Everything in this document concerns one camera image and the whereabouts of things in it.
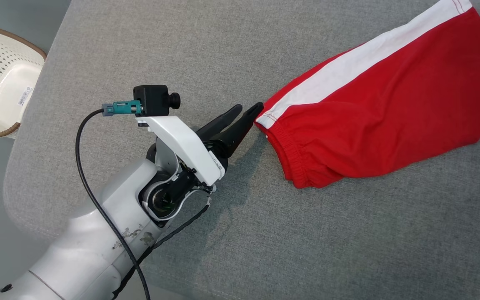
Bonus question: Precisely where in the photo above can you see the red shorts with white stripe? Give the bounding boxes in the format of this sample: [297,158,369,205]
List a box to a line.
[255,0,480,190]

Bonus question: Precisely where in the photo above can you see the black braided left gripper cable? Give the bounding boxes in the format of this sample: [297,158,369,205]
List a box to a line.
[111,196,212,300]

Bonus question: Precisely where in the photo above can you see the cream laundry basket brown rim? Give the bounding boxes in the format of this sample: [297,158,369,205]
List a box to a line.
[0,25,48,139]

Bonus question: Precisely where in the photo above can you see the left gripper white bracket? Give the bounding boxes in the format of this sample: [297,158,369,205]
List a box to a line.
[135,102,265,223]

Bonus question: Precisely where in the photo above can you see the grey fabric sofa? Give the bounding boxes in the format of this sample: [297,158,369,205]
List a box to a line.
[2,0,480,300]

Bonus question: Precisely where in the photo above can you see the left camera cable teal plug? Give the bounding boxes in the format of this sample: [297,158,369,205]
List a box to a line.
[75,101,151,300]

